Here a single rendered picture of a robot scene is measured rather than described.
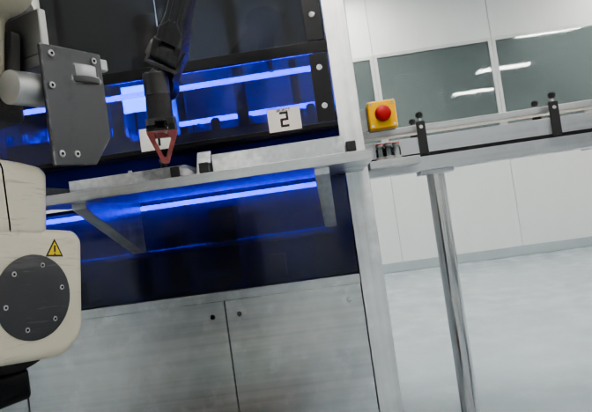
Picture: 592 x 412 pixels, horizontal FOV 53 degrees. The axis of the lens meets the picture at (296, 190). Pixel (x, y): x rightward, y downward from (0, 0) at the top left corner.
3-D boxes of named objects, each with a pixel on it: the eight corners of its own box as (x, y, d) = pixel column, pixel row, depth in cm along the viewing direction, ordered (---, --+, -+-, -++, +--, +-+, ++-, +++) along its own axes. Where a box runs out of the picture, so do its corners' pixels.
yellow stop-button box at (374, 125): (368, 133, 157) (365, 106, 157) (395, 129, 157) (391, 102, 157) (370, 129, 150) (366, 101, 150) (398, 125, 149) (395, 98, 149)
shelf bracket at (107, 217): (135, 253, 154) (129, 204, 154) (146, 252, 153) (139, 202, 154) (79, 268, 120) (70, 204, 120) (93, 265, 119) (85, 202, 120)
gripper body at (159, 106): (176, 128, 139) (172, 96, 138) (176, 124, 129) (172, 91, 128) (148, 130, 137) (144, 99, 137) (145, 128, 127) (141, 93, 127)
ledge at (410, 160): (366, 172, 164) (366, 165, 164) (413, 165, 163) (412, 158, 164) (370, 169, 150) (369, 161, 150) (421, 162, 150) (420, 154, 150)
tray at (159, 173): (125, 198, 162) (123, 186, 162) (218, 185, 161) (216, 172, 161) (70, 197, 128) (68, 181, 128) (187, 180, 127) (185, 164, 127)
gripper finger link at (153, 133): (181, 162, 138) (176, 121, 137) (181, 161, 131) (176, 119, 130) (151, 165, 137) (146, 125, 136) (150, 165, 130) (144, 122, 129)
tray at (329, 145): (240, 179, 149) (239, 165, 149) (343, 165, 147) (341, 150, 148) (213, 172, 115) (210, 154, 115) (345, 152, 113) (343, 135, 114)
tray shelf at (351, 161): (108, 208, 162) (107, 201, 162) (360, 172, 158) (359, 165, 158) (15, 210, 115) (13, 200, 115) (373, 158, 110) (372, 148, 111)
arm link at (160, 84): (137, 69, 130) (163, 65, 129) (147, 73, 137) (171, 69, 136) (142, 99, 130) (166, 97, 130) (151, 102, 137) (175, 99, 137)
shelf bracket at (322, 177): (325, 227, 151) (318, 177, 151) (336, 225, 150) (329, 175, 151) (322, 233, 117) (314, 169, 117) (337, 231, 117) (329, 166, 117)
